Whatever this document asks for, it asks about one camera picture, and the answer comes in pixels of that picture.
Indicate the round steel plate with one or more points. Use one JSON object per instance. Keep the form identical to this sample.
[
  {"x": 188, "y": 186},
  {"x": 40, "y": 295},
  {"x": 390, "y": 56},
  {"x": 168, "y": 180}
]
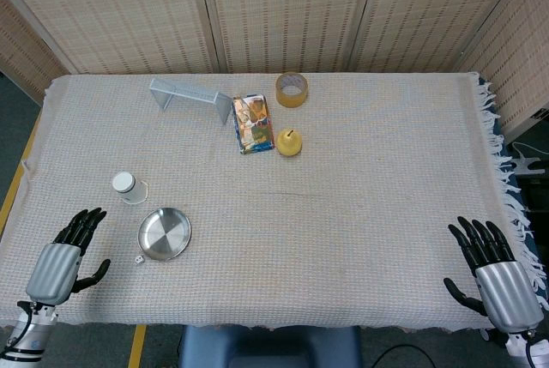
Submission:
[{"x": 164, "y": 235}]

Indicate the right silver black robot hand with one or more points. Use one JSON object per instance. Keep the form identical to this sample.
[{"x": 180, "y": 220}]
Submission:
[{"x": 506, "y": 295}]

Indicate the white metal stand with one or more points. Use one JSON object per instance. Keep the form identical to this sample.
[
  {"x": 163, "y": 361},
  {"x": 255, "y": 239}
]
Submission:
[{"x": 526, "y": 164}]

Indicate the blue padded robot base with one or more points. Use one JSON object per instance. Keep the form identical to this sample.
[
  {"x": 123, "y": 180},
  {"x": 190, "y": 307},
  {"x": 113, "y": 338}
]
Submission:
[{"x": 266, "y": 348}]

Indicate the colourful printed snack box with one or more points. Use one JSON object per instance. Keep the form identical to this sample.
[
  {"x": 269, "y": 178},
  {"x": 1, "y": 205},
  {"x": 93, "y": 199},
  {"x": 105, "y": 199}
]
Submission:
[{"x": 253, "y": 125}]

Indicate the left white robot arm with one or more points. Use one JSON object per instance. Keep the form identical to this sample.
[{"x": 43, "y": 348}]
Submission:
[{"x": 25, "y": 333}]

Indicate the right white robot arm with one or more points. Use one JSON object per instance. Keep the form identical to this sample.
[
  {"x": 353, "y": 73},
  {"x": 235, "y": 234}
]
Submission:
[{"x": 529, "y": 348}]

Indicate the small white-capped jar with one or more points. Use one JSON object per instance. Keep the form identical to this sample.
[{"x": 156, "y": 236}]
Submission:
[{"x": 128, "y": 190}]

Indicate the woven bamboo screen panel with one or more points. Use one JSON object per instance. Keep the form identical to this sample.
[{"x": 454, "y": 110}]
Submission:
[
  {"x": 120, "y": 12},
  {"x": 523, "y": 50},
  {"x": 21, "y": 50},
  {"x": 429, "y": 12},
  {"x": 287, "y": 12}
]

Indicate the brown packing tape roll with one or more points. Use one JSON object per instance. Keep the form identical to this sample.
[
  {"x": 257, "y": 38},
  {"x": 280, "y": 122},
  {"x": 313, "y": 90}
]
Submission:
[{"x": 281, "y": 98}]

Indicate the dark blue table cover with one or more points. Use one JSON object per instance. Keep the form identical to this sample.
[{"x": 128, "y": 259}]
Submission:
[{"x": 508, "y": 170}]

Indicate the beige woven tablecloth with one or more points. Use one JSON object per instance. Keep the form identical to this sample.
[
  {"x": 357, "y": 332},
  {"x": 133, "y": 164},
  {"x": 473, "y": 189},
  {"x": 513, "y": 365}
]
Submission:
[{"x": 321, "y": 213}]

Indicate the yellow pear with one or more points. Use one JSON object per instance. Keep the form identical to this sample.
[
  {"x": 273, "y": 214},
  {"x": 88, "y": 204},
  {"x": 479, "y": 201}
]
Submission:
[{"x": 289, "y": 144}]

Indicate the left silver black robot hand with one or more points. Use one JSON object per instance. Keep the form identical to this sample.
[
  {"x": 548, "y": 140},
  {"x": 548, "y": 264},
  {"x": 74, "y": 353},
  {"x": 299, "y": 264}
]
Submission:
[{"x": 53, "y": 267}]

